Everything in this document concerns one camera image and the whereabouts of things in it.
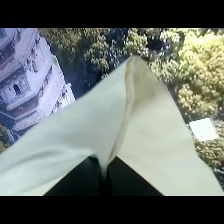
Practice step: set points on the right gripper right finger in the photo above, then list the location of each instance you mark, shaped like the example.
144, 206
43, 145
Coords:
130, 181

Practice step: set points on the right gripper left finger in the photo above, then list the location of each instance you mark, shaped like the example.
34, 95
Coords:
80, 180

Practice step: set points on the white garment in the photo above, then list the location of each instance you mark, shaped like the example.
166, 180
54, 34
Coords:
146, 133

